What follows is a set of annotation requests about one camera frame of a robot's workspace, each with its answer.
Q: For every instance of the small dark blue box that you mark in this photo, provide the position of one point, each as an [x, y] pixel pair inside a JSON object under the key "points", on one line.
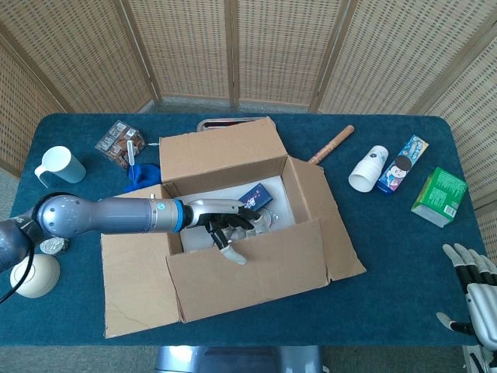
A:
{"points": [[256, 196]]}

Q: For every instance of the green carton box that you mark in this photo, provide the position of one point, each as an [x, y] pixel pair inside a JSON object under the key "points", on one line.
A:
{"points": [[436, 198]]}

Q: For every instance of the metal tray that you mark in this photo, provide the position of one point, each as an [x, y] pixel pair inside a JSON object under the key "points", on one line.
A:
{"points": [[206, 124]]}

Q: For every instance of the blue cloth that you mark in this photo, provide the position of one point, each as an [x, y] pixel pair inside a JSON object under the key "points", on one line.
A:
{"points": [[143, 176]]}

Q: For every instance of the wicker folding screen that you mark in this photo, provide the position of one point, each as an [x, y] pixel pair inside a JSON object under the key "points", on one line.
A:
{"points": [[272, 50]]}

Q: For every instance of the small clear cup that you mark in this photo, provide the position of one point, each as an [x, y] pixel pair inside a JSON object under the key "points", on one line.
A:
{"points": [[54, 246]]}

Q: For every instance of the clear bag of brown snacks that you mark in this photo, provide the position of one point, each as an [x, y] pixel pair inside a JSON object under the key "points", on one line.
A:
{"points": [[116, 143]]}

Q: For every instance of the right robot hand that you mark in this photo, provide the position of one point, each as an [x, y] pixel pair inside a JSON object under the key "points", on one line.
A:
{"points": [[483, 303]]}

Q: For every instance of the teal fabric table cover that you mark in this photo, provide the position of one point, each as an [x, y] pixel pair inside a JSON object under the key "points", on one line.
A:
{"points": [[388, 252]]}

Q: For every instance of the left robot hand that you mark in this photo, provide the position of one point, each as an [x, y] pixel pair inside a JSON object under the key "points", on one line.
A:
{"points": [[217, 211]]}

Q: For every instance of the red cardboard shipping box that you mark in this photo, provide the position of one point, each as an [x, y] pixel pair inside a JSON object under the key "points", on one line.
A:
{"points": [[252, 279]]}

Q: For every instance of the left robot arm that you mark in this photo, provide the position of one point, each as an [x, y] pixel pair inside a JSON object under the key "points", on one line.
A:
{"points": [[116, 215]]}

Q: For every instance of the round pin wheel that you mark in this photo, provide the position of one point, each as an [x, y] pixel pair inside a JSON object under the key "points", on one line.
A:
{"points": [[270, 218]]}

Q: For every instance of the round cream container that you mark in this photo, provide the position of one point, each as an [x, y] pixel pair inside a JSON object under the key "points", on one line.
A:
{"points": [[42, 276]]}

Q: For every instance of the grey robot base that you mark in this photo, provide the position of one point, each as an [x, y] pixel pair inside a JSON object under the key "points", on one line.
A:
{"points": [[233, 361]]}

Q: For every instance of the blue Oreo package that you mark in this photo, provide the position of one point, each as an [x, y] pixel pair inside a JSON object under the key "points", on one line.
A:
{"points": [[402, 165]]}

